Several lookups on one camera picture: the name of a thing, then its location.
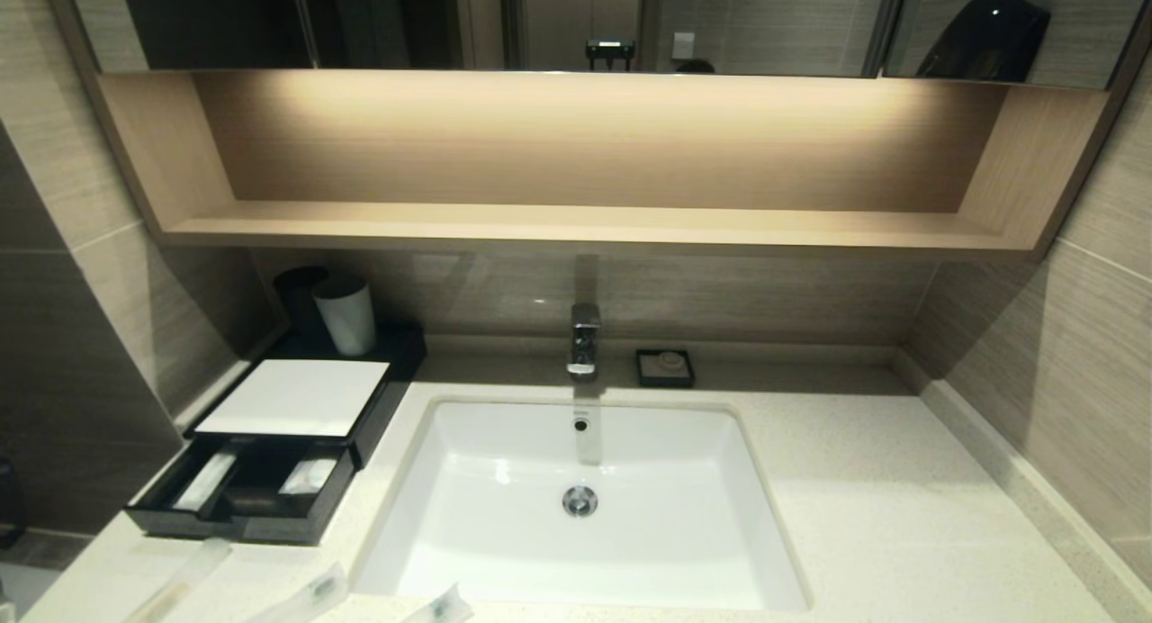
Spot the black cylindrical cup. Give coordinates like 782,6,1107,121
273,266,329,343

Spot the black amenity box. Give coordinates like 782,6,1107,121
184,324,429,471

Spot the small clear toiletry packet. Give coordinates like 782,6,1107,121
256,562,350,623
400,582,475,623

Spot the small white wrapped packet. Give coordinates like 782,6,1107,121
279,458,339,499

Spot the glossy black dome object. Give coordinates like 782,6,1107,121
916,0,1052,82

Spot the chrome faucet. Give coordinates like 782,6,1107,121
566,302,603,379

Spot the white sink basin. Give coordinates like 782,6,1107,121
351,396,811,613

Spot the grey plastic cup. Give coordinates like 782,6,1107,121
311,275,378,357

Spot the light wooden wall shelf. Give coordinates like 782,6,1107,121
97,69,1110,262

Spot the black soap dish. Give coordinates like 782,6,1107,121
635,349,696,390

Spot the black amenity box drawer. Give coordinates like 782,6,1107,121
124,434,357,548

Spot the mirror cabinet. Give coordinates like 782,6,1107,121
45,0,1152,89

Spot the long white wrapped packet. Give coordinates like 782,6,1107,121
171,452,239,514

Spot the long clear toothbrush packet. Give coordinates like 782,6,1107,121
121,537,233,623

